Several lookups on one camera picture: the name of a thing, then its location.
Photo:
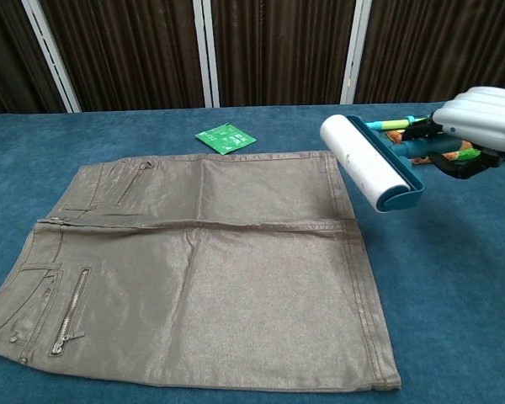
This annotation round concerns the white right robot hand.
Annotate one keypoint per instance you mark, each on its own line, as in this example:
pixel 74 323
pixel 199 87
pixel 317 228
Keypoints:
pixel 480 122

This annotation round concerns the teal white lint roller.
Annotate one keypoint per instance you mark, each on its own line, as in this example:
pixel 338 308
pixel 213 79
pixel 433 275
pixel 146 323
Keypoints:
pixel 362 160

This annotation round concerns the shiny grey-brown skirt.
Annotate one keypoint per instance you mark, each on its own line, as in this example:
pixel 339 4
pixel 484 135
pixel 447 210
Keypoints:
pixel 235 273

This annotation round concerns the orange green snack bag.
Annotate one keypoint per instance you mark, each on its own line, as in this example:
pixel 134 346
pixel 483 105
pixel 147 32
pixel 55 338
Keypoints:
pixel 467 154

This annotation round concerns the green teal pump toy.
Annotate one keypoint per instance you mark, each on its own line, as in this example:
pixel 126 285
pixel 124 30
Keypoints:
pixel 393 124

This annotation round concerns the blue table cloth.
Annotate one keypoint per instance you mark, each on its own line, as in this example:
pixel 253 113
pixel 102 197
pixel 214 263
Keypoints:
pixel 446 315

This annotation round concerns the dark folding screen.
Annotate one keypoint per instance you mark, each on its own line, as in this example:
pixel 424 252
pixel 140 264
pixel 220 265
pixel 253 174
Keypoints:
pixel 278 50

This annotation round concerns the green sachet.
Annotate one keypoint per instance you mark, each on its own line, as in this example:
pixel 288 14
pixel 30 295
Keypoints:
pixel 225 139

